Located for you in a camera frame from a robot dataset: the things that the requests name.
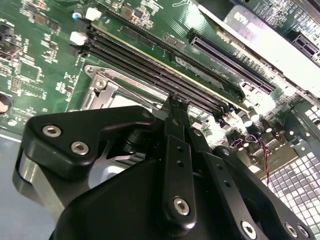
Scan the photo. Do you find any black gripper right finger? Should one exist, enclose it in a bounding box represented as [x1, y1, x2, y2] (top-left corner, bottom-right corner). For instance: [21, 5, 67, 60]
[179, 98, 315, 240]

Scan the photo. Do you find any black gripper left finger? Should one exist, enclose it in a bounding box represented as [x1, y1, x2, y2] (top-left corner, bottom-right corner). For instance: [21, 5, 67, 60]
[12, 94, 198, 231]

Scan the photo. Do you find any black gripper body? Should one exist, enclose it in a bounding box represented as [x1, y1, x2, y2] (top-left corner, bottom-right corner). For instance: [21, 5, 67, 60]
[49, 158, 238, 240]

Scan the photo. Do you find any metal socket cover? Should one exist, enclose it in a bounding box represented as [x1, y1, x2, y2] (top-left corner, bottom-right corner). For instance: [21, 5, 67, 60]
[94, 74, 173, 113]

